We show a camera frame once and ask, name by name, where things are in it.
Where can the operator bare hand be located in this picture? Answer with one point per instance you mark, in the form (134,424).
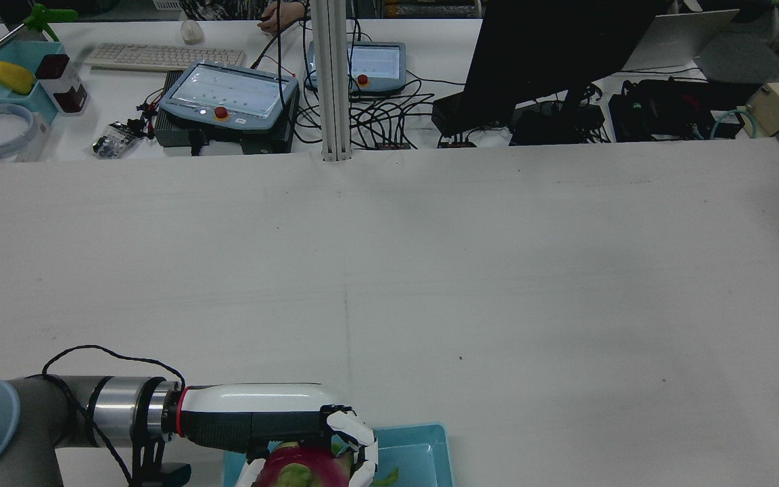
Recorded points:
(278,26)

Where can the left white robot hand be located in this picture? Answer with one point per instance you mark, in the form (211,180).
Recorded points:
(261,406)

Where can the pink dragon fruit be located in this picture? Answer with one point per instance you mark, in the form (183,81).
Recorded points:
(308,467)

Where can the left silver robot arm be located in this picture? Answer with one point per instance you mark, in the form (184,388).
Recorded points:
(24,419)

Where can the person in striped sweater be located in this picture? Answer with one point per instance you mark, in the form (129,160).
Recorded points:
(227,8)

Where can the large blue-grey teach pendant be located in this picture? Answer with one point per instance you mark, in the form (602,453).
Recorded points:
(227,91)

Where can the white computer mouse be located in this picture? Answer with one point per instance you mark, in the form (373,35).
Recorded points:
(192,32)

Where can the small blue-grey teach pendant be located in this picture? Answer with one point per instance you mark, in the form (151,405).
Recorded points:
(379,64)

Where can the white plastic basket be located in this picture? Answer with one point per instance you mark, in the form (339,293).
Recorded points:
(168,5)

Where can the beige computer keyboard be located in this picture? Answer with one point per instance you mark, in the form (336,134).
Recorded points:
(159,57)

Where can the red black clip leads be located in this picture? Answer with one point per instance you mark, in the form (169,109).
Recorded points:
(149,108)

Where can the black connector with red tabs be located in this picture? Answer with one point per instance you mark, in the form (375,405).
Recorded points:
(457,143)
(393,145)

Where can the light blue plastic bin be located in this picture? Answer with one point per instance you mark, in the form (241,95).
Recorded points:
(423,460)

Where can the small black box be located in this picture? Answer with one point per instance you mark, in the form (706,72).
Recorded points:
(450,111)

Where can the clear bag of black parts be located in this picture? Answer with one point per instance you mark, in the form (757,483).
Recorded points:
(113,141)

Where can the green plastic sprayer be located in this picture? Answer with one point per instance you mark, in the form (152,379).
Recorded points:
(41,15)

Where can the yellow toy fruit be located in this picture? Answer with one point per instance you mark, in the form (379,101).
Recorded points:
(11,76)

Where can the black hub box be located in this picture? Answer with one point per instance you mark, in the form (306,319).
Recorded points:
(531,128)

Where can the black Huawei monitor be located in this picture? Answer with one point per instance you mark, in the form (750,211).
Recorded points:
(552,47)

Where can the black equipment bag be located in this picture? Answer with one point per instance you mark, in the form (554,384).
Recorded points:
(660,108)

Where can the aluminium profile post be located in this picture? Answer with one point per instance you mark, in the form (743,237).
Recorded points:
(332,81)

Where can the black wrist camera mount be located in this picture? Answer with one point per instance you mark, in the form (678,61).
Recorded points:
(153,467)

